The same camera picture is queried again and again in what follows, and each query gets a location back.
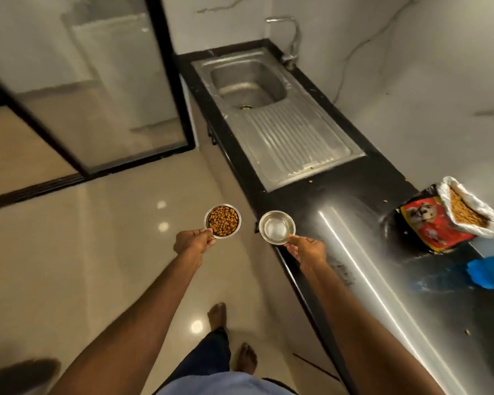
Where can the brown kibble in bag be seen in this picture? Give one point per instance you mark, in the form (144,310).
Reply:
(465,209)

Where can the red pet food bag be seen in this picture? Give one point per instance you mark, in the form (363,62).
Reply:
(430,228)

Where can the person's right forearm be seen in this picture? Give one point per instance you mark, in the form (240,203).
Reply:
(362,337)

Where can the black framed glass door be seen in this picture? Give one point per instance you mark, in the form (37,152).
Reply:
(107,98)

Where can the chrome faucet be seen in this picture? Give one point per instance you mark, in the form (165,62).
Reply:
(294,41)

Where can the steel bowl with kibble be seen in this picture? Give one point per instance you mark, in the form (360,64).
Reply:
(237,226)

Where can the person's dark blue trousers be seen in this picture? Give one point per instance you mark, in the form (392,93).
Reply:
(206,355)

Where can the person's left forearm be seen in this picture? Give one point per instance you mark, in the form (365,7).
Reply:
(131,337)

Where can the steel sink with drainboard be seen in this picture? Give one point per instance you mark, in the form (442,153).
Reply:
(280,127)

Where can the dark blurred object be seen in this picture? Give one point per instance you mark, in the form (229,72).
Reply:
(16,378)

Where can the person's right hand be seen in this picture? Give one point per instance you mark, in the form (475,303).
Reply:
(311,252)

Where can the person's light blue shirt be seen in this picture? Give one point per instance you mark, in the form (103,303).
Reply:
(222,385)

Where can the person's left hand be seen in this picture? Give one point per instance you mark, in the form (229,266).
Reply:
(191,242)

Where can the blue plastic bag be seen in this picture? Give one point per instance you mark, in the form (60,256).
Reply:
(492,271)

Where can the person's right thumb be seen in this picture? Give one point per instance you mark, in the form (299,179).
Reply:
(298,240)

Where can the person's left thumb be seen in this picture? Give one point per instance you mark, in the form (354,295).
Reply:
(201,231)

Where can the person's foot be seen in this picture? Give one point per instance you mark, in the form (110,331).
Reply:
(245,358)
(217,316)

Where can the person's right foot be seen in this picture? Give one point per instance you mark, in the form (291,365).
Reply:
(245,358)

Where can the brown kibble in bowl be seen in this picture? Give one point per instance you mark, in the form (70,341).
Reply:
(223,220)

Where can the person's left foot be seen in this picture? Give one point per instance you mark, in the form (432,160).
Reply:
(217,316)

